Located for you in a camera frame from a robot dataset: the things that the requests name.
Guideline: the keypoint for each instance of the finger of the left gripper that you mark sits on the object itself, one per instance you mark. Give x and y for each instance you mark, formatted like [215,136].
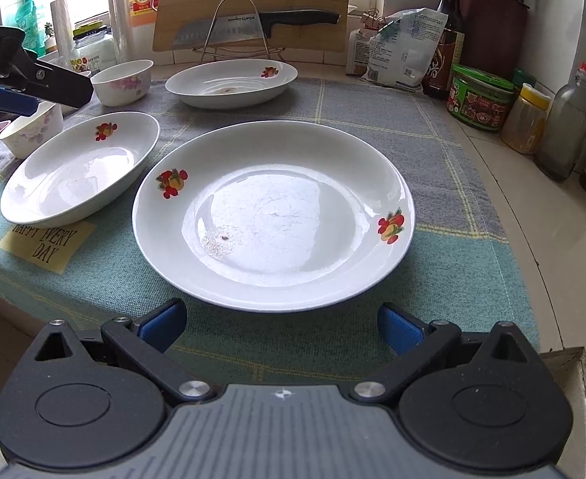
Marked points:
[20,71]
[17,104]

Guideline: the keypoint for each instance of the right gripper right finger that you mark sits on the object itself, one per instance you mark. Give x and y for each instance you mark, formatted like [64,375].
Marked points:
[419,346]

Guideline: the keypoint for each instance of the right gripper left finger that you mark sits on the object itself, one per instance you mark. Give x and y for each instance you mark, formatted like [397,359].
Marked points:
[140,345]

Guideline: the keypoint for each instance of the white floral bowl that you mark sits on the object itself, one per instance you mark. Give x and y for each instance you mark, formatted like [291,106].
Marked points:
[124,83]
[26,134]

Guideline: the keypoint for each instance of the white floral bowl back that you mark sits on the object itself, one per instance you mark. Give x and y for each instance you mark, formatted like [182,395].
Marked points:
[124,83]

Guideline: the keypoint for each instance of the large white fruit plate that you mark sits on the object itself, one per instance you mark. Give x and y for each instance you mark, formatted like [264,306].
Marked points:
[274,216]

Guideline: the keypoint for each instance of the white stained plate back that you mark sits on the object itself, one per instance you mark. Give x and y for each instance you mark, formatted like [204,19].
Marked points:
[232,84]

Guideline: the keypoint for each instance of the small potted plant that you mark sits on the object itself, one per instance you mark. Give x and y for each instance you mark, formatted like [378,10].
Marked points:
[50,40]

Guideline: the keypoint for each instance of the glass jar green lid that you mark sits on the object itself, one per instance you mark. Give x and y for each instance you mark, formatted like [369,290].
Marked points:
[94,49]

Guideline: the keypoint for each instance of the tall plastic cup stack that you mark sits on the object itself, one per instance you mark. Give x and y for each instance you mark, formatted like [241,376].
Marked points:
[122,30]

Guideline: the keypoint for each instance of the yellow happy day label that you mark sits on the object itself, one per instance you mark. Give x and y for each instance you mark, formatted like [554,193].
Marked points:
[50,248]

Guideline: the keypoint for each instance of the bamboo cutting board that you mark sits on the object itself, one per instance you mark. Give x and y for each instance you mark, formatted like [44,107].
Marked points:
[253,0]

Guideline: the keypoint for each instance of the yellow lid spice jar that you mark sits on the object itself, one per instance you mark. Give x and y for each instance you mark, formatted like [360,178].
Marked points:
[526,121]

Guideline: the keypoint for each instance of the green lid sauce jar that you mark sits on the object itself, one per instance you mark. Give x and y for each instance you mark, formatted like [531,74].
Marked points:
[479,99]

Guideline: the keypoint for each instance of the dark soy sauce bottle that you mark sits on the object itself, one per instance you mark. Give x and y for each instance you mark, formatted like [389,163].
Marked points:
[437,80]

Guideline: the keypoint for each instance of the clear red cap bottle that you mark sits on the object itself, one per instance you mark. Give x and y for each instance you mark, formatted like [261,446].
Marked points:
[565,131]

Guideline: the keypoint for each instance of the white seasoning bag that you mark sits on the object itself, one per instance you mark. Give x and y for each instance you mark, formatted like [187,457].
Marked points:
[401,51]

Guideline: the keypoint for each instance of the red white paper packet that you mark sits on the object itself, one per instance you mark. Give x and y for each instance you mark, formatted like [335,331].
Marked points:
[368,26]

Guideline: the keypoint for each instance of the dark red knife block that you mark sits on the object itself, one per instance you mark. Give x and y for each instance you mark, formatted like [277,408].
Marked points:
[494,35]

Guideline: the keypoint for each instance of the black handled kitchen knife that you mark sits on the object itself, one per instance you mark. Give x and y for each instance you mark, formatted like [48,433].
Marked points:
[193,35]

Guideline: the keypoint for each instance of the metal wire board rack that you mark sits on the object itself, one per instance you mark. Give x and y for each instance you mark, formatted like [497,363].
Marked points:
[237,28]

